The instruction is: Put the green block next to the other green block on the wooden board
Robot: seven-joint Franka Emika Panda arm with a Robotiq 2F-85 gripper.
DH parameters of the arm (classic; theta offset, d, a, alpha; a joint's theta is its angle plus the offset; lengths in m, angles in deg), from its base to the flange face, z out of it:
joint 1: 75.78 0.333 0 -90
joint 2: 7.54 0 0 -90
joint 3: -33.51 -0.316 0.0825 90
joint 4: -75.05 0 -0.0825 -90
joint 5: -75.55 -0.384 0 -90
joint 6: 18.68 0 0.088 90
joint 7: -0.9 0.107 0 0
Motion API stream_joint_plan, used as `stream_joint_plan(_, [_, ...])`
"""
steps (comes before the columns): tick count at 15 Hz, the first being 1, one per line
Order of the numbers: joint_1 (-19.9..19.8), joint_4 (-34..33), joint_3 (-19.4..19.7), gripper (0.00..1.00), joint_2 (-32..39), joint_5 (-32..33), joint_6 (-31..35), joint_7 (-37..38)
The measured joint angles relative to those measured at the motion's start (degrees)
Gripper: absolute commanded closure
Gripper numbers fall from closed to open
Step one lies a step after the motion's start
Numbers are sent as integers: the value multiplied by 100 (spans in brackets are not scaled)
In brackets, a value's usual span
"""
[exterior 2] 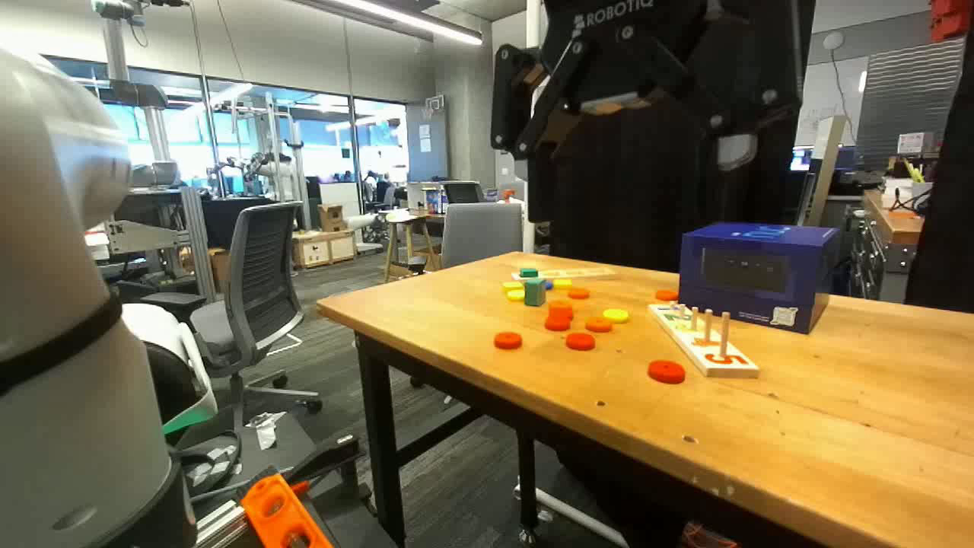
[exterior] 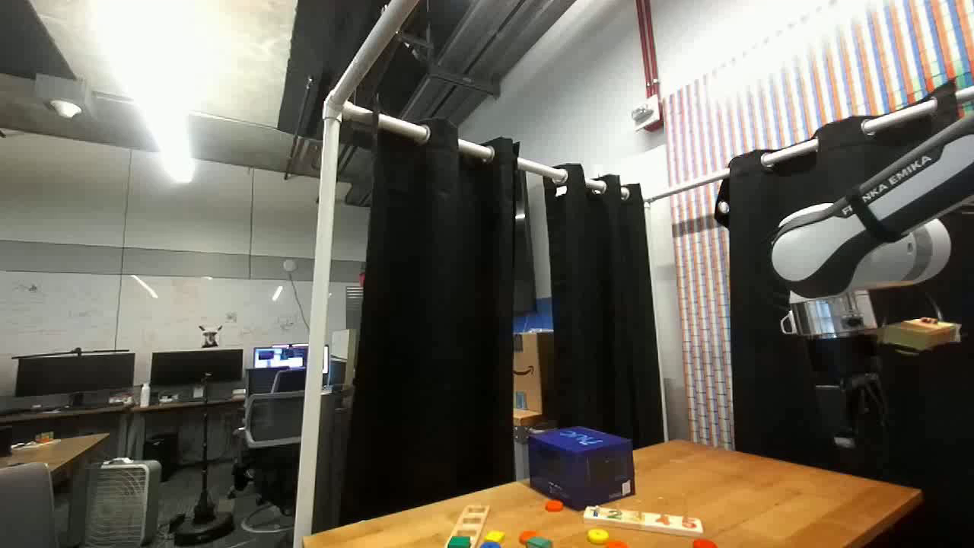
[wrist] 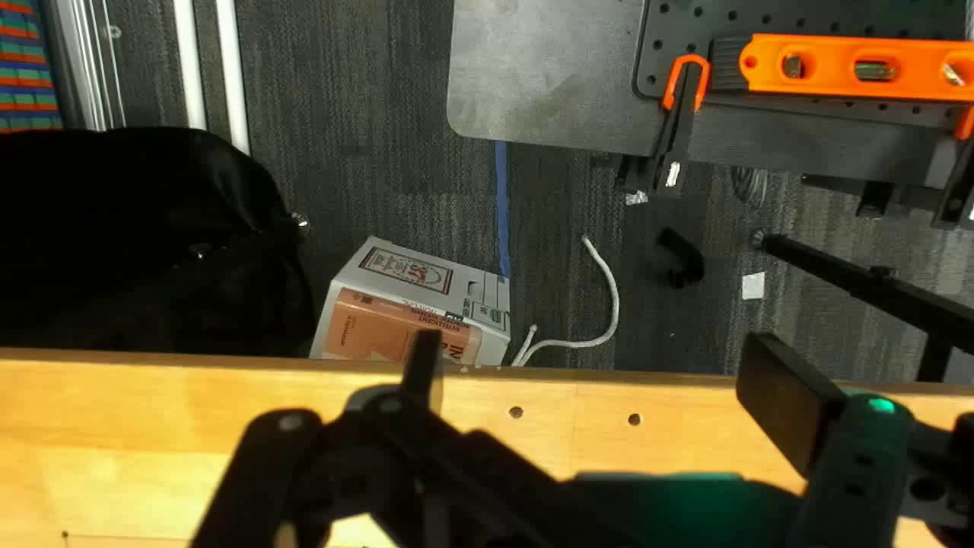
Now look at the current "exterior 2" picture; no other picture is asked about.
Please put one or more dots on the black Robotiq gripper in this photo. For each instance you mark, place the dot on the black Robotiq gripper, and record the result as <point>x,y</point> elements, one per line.
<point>620,51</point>

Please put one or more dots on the green square wooden block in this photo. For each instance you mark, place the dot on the green square wooden block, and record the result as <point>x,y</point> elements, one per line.
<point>528,272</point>
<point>533,295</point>

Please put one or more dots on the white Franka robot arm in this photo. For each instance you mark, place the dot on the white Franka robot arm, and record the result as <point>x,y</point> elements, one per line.
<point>71,406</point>

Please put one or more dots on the yellow square wooden block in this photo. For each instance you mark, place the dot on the yellow square wooden block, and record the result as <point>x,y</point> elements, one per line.
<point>515,295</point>

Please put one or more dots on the white wooden peg board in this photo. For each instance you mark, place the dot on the white wooden peg board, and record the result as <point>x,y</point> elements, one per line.
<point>706,342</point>

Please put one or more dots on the black curtain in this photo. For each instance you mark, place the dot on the black curtain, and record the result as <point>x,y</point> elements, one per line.
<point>628,193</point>

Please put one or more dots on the orange wooden disc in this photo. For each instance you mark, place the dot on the orange wooden disc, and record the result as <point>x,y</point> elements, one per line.
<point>665,295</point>
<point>668,374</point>
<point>511,342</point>
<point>599,324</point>
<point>581,342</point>
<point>581,295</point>

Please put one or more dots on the dark blue cardboard box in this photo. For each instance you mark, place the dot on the dark blue cardboard box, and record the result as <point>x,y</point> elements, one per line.
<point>755,275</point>

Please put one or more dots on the yellow wooden disc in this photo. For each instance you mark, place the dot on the yellow wooden disc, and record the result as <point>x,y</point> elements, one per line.
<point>617,316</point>

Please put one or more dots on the stacked orange wooden discs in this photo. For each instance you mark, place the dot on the stacked orange wooden discs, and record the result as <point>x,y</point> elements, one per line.
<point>559,319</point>

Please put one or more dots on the wooden workbench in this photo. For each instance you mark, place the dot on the wooden workbench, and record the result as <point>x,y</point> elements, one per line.
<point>892,218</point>

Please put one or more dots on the light wooden storage boxes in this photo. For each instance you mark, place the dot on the light wooden storage boxes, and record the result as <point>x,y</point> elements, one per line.
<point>324,249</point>

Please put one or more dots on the grey mesh office chair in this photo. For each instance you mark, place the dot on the grey mesh office chair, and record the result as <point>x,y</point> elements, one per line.
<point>259,285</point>

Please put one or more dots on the orange plastic tool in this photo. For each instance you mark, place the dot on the orange plastic tool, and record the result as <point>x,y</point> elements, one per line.
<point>280,516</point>

